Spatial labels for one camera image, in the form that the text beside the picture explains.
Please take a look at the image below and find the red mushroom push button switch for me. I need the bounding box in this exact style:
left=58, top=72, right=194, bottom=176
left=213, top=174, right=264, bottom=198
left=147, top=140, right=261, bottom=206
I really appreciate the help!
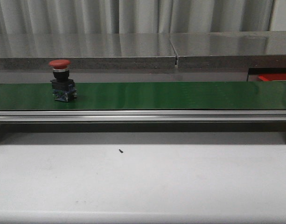
left=49, top=59, right=77, bottom=102

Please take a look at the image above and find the right grey stone countertop slab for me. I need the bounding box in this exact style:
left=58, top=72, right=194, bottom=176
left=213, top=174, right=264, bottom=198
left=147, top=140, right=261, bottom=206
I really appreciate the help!
left=170, top=31, right=286, bottom=69

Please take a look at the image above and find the grey stone countertop slab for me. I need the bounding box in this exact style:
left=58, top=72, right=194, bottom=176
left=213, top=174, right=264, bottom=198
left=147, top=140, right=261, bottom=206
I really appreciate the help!
left=170, top=31, right=286, bottom=69
left=0, top=34, right=176, bottom=70

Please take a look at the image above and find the green conveyor belt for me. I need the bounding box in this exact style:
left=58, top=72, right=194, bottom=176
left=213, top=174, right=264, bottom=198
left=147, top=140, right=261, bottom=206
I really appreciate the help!
left=0, top=81, right=286, bottom=111

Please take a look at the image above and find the red plastic tray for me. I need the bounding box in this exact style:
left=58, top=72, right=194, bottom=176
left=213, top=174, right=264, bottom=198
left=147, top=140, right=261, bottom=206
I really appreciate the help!
left=258, top=73, right=286, bottom=82

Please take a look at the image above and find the left grey stone countertop slab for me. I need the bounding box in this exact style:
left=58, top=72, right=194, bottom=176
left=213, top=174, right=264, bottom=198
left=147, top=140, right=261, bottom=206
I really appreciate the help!
left=0, top=34, right=176, bottom=70

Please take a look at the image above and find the grey pleated curtain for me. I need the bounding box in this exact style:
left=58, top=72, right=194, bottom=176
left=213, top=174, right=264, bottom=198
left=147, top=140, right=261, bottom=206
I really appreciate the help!
left=0, top=0, right=274, bottom=34

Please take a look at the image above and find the aluminium conveyor frame rail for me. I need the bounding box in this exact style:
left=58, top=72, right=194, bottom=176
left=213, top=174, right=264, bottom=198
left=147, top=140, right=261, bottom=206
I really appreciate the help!
left=0, top=110, right=286, bottom=122

